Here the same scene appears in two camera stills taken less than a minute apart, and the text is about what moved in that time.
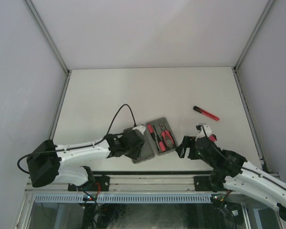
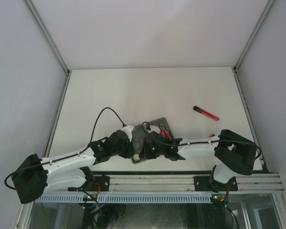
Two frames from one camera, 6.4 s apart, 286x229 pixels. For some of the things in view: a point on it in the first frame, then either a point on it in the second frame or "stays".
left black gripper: [135, 155] stays
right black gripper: [187, 142] -> [145, 153]
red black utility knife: [206, 113] stays
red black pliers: [164, 131] stays
